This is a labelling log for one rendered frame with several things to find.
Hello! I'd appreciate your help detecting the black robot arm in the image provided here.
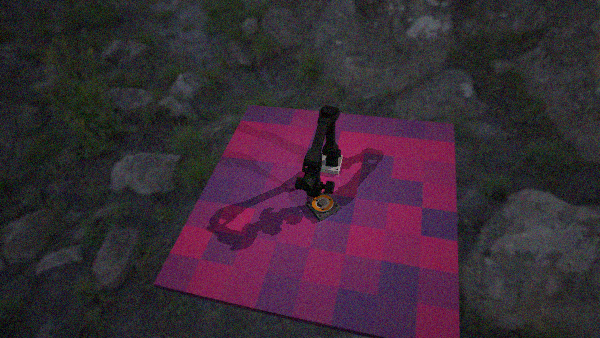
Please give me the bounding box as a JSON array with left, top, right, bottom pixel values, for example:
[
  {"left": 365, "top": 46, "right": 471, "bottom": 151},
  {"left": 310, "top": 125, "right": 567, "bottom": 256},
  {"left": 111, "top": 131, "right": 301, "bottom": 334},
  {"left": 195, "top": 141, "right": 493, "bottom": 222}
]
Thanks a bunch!
[{"left": 299, "top": 105, "right": 341, "bottom": 197}]

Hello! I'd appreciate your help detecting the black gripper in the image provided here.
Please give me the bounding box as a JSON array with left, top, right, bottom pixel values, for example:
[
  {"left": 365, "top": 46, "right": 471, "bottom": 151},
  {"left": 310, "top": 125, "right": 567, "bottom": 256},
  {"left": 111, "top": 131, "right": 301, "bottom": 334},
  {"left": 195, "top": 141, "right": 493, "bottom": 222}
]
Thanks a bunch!
[{"left": 295, "top": 177, "right": 335, "bottom": 194}]

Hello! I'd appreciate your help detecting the orange round plate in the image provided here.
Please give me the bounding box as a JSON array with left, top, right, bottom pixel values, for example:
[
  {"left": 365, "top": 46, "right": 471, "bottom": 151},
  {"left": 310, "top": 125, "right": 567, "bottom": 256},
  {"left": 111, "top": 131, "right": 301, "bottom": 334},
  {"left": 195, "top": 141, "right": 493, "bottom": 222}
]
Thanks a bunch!
[{"left": 312, "top": 195, "right": 333, "bottom": 212}]

